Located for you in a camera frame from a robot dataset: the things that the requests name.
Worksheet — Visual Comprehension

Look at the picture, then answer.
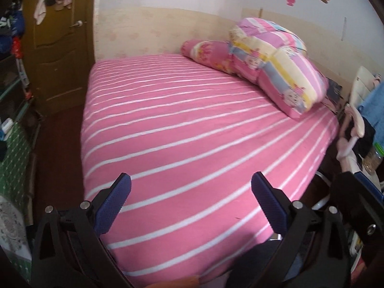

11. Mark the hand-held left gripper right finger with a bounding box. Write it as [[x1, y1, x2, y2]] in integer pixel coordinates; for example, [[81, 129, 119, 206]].
[[231, 172, 351, 288]]

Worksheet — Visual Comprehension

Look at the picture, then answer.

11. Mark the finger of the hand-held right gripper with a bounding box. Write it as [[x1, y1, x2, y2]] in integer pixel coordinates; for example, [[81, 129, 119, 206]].
[[331, 171, 384, 241]]

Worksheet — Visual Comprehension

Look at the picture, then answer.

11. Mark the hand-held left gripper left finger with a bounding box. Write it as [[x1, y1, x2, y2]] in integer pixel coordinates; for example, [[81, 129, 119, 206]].
[[31, 172, 132, 288]]

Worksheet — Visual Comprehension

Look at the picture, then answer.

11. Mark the jar with green lid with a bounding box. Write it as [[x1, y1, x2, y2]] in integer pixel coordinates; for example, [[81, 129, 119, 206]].
[[361, 142, 384, 175]]

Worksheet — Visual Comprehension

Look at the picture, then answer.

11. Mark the white office chair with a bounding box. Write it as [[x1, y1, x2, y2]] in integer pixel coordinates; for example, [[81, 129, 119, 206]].
[[312, 66, 384, 213]]

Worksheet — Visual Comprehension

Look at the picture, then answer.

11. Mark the blue towel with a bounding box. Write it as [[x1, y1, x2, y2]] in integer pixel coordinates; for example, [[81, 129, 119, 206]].
[[357, 89, 384, 133]]

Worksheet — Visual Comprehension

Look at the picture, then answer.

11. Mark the white lace cloth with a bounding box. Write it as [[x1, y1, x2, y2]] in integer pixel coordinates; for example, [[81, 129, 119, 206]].
[[0, 195, 32, 274]]

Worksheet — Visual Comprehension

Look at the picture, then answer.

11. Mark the green patterned cloth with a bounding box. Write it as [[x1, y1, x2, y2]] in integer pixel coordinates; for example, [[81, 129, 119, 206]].
[[0, 123, 35, 199]]

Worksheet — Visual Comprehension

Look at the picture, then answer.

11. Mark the dark cloth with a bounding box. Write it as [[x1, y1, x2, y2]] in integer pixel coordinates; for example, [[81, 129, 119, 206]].
[[325, 79, 343, 112]]

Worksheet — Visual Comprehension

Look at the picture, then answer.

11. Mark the folded pink cartoon quilt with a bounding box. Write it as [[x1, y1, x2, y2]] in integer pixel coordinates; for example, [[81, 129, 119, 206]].
[[228, 17, 329, 122]]

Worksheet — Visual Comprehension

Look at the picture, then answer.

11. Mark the brown wooden door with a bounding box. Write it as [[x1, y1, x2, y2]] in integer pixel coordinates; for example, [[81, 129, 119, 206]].
[[22, 0, 96, 115]]

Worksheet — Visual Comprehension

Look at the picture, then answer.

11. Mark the pink floral pillow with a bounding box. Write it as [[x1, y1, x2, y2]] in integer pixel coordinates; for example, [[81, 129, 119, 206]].
[[180, 40, 237, 75]]

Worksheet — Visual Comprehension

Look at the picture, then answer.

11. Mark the red bag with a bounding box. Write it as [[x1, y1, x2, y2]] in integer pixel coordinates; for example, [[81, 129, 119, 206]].
[[12, 36, 23, 60]]

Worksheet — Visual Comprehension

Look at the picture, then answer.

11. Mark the blue bag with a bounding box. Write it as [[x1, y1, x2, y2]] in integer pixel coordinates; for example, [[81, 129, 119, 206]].
[[0, 10, 26, 37]]

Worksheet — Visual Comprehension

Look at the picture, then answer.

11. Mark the white hanging cloth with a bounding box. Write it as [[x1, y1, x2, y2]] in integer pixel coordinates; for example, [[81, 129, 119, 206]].
[[34, 0, 48, 25]]

